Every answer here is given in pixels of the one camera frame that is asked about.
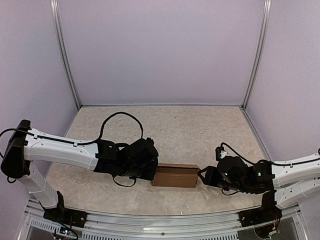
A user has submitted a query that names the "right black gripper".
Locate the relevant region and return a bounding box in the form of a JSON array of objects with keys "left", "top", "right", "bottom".
[{"left": 198, "top": 165, "right": 247, "bottom": 193}]

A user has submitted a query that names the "brown cardboard box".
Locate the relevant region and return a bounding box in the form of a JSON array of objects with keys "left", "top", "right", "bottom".
[{"left": 151, "top": 163, "right": 200, "bottom": 188}]

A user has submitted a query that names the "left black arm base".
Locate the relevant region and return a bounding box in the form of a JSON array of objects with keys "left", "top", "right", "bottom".
[{"left": 43, "top": 191, "right": 88, "bottom": 228}]

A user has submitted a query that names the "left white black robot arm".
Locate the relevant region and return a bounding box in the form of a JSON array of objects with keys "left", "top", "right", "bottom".
[{"left": 0, "top": 119, "right": 159, "bottom": 223}]

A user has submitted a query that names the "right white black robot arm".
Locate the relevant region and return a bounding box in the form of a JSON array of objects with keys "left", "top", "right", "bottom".
[{"left": 197, "top": 153, "right": 320, "bottom": 222}]

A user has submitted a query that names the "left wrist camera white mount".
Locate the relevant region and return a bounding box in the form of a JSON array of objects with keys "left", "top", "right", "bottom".
[{"left": 145, "top": 137, "right": 155, "bottom": 145}]

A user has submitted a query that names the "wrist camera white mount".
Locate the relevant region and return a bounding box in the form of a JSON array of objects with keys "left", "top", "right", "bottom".
[
  {"left": 215, "top": 146, "right": 229, "bottom": 162},
  {"left": 145, "top": 137, "right": 155, "bottom": 145}
]

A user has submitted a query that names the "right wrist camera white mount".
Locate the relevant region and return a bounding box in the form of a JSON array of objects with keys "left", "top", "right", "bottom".
[{"left": 215, "top": 146, "right": 229, "bottom": 162}]

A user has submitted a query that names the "left black camera cable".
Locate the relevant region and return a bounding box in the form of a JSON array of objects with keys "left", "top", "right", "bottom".
[{"left": 0, "top": 111, "right": 145, "bottom": 161}]

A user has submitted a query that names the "black camera cable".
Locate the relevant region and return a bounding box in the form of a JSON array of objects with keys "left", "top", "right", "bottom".
[
  {"left": 219, "top": 142, "right": 320, "bottom": 167},
  {"left": 0, "top": 111, "right": 145, "bottom": 161}
]

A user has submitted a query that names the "right black camera cable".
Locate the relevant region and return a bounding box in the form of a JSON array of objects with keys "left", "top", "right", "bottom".
[{"left": 219, "top": 142, "right": 320, "bottom": 167}]

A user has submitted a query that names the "front aluminium rail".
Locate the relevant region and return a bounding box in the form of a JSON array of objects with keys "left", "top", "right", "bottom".
[{"left": 16, "top": 199, "right": 310, "bottom": 240}]

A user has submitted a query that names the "left aluminium frame post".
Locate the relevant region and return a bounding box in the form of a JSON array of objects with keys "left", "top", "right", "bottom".
[{"left": 50, "top": 0, "right": 82, "bottom": 111}]

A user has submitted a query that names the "aluminium frame post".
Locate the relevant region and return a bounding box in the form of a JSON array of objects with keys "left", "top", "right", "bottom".
[
  {"left": 241, "top": 0, "right": 272, "bottom": 112},
  {"left": 50, "top": 0, "right": 82, "bottom": 111}
]

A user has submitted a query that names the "right aluminium frame post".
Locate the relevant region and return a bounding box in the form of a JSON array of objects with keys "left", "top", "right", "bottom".
[{"left": 241, "top": 0, "right": 272, "bottom": 112}]

